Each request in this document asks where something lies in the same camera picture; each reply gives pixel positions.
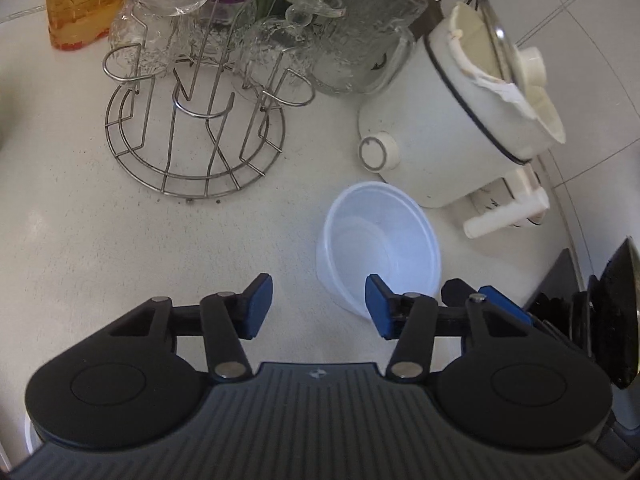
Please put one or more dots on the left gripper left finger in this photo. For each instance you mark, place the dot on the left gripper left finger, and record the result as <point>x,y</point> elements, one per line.
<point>227,318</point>

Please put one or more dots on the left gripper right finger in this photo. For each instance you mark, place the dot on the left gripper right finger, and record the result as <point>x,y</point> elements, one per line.
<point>411,320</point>

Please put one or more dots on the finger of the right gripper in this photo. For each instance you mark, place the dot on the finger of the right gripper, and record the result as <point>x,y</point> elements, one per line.
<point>455,291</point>

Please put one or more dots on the white plastic bowl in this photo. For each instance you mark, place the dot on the white plastic bowl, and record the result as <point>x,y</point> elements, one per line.
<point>374,228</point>

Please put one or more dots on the black induction cooktop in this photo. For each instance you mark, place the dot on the black induction cooktop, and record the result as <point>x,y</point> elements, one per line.
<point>559,299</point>

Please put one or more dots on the white electric cooking pot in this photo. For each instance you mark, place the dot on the white electric cooking pot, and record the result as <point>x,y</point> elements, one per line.
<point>467,107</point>

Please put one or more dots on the textured glass pitcher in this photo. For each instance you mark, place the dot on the textured glass pitcher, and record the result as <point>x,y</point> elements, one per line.
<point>362,51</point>

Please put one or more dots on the wire cup drying rack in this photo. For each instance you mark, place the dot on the wire cup drying rack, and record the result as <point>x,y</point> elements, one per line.
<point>202,88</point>

